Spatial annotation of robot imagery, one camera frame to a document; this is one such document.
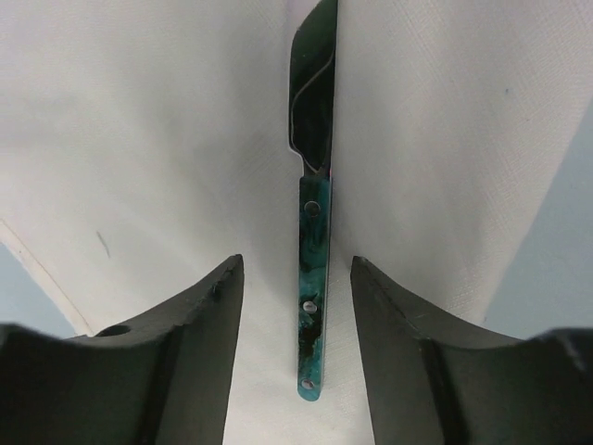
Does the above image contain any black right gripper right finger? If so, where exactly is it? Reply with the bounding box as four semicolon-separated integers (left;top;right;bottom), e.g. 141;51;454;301
350;257;592;444

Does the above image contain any white cloth napkin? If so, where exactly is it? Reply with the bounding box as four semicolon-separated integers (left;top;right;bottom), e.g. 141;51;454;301
1;1;592;444

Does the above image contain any teal handled table knife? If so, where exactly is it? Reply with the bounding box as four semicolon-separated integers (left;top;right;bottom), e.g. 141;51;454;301
287;0;338;402

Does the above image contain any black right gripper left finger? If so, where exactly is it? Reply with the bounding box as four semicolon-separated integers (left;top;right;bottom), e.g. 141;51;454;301
1;255;244;444

